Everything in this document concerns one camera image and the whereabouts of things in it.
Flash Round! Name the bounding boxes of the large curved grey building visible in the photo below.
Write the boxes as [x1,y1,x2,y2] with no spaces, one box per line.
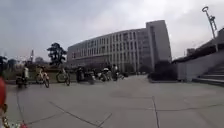
[66,19,173,74]

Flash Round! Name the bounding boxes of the row of parked bicycles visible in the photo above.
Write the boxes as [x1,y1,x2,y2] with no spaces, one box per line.
[14,64,130,89]

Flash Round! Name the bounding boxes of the grey paved plaza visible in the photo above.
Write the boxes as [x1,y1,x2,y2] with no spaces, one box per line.
[0,74,224,128]

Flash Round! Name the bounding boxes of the dark bush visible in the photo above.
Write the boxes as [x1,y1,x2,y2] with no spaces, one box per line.
[147,60,178,82]

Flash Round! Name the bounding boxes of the dark tree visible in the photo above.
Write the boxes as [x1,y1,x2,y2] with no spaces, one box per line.
[46,42,68,68]

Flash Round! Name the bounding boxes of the distant thin tower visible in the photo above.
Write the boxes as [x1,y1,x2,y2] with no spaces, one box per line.
[29,48,35,63]

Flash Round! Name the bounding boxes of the person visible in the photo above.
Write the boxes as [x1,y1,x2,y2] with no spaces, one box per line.
[20,64,31,89]

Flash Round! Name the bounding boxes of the wide stone stairs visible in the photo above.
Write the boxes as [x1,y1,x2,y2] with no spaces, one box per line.
[191,62,224,88]

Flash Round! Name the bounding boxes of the tall lamp pole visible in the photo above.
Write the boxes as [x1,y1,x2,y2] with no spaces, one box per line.
[201,5,220,53]

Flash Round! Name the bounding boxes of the robot's own part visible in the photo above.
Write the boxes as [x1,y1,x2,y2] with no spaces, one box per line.
[0,77,8,114]

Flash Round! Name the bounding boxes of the grey stone wall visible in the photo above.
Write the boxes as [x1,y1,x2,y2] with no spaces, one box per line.
[176,49,224,83]

